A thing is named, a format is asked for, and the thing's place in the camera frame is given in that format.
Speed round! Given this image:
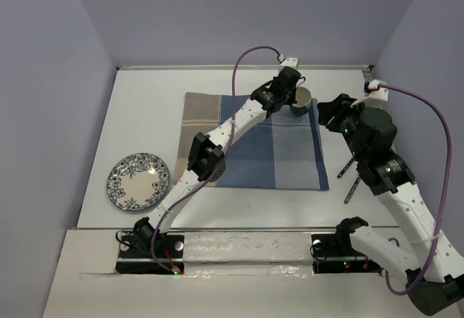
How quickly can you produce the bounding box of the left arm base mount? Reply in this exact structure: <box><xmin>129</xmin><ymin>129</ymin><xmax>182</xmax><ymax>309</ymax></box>
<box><xmin>115</xmin><ymin>217</ymin><xmax>185</xmax><ymax>275</ymax></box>

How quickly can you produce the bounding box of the knife with dark handle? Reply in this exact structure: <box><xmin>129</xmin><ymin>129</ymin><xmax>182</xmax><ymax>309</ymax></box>
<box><xmin>344</xmin><ymin>176</ymin><xmax>361</xmax><ymax>204</ymax></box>

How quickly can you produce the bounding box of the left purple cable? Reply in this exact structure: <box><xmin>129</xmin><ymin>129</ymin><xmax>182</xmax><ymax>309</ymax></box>
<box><xmin>150</xmin><ymin>46</ymin><xmax>286</xmax><ymax>275</ymax></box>

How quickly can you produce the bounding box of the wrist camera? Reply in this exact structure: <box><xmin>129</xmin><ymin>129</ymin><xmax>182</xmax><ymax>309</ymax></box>
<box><xmin>350</xmin><ymin>79</ymin><xmax>389</xmax><ymax>109</ymax></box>
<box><xmin>278</xmin><ymin>54</ymin><xmax>299</xmax><ymax>70</ymax></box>

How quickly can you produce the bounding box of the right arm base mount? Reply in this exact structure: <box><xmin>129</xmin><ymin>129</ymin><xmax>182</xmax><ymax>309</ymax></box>
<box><xmin>310</xmin><ymin>217</ymin><xmax>382</xmax><ymax>275</ymax></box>

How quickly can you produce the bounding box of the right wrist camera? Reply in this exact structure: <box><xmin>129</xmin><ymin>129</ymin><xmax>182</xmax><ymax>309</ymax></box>
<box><xmin>350</xmin><ymin>79</ymin><xmax>389</xmax><ymax>109</ymax></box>

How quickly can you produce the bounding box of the dark green mug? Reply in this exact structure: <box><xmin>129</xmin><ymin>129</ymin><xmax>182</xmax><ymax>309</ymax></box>
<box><xmin>289</xmin><ymin>86</ymin><xmax>312</xmax><ymax>117</ymax></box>

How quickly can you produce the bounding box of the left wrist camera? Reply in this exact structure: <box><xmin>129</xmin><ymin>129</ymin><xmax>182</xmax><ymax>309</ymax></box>
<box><xmin>278</xmin><ymin>54</ymin><xmax>299</xmax><ymax>70</ymax></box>

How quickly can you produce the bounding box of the fork with dark handle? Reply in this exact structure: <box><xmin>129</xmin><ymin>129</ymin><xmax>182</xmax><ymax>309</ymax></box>
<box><xmin>336</xmin><ymin>158</ymin><xmax>355</xmax><ymax>179</ymax></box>

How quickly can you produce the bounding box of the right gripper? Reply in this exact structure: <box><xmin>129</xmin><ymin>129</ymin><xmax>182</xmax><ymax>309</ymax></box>
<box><xmin>318</xmin><ymin>93</ymin><xmax>374</xmax><ymax>162</ymax></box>

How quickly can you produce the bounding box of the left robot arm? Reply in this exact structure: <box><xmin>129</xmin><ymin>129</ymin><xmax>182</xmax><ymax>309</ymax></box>
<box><xmin>133</xmin><ymin>66</ymin><xmax>302</xmax><ymax>256</ymax></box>

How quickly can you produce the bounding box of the blue floral ceramic plate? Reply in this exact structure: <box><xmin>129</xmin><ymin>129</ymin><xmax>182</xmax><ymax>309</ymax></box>
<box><xmin>106</xmin><ymin>153</ymin><xmax>170</xmax><ymax>212</ymax></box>

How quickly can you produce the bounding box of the blue beige checked placemat cloth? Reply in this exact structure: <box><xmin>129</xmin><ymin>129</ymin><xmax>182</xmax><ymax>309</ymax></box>
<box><xmin>173</xmin><ymin>93</ymin><xmax>329</xmax><ymax>191</ymax></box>

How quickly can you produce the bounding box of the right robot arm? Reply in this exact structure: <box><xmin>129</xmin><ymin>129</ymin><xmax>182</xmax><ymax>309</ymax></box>
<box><xmin>318</xmin><ymin>93</ymin><xmax>463</xmax><ymax>317</ymax></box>

